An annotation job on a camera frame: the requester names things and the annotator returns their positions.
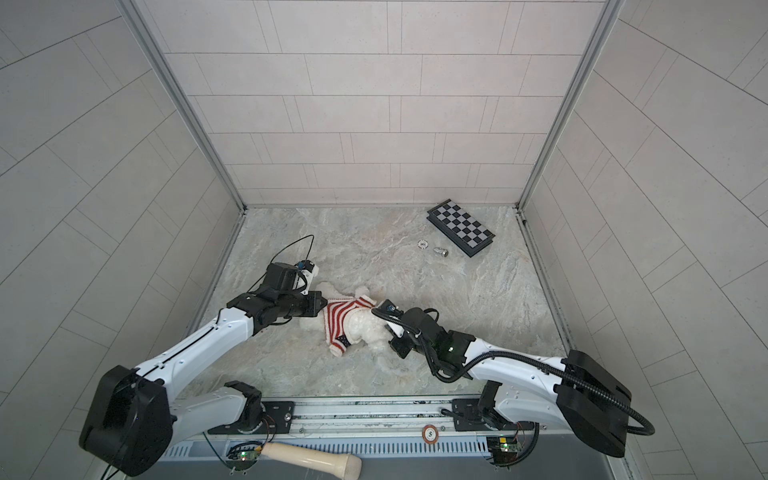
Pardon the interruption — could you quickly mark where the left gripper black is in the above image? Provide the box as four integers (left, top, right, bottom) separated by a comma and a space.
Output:
275, 289, 331, 318

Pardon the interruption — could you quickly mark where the white teddy bear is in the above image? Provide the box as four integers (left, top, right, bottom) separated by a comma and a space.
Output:
317, 282, 393, 358

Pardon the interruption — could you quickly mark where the red white striped sweater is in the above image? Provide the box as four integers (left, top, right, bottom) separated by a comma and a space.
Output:
322, 295, 376, 357

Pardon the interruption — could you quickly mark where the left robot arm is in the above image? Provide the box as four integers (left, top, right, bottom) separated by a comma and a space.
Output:
78, 260, 327, 477

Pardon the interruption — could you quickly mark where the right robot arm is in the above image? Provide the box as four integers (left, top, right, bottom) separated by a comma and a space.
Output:
371, 300, 656, 458

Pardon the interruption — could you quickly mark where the black white checkerboard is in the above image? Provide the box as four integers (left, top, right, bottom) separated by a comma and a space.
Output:
427, 199, 495, 257

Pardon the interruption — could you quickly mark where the round red white sticker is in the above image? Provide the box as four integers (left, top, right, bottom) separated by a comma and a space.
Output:
421, 424, 439, 445

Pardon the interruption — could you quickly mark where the left green circuit board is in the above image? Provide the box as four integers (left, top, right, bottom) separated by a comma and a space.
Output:
226, 441, 264, 471

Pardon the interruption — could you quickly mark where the green circuit board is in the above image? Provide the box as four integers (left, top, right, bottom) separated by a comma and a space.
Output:
226, 441, 264, 471
486, 437, 520, 467

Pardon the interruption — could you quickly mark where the right green circuit board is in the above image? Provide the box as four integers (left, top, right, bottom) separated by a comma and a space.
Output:
486, 437, 520, 467

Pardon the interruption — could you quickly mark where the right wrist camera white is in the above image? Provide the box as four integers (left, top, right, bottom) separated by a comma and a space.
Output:
385, 305, 405, 338

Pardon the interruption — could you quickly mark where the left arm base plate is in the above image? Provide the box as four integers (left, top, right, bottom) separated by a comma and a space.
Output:
207, 401, 296, 436

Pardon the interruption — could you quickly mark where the aluminium front rail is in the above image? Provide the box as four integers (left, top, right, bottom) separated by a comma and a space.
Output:
156, 392, 579, 470

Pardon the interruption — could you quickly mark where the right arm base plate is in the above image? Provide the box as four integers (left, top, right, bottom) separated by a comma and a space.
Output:
440, 397, 537, 433

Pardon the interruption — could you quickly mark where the beige wooden handle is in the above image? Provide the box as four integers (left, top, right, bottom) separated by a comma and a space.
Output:
260, 443, 363, 480

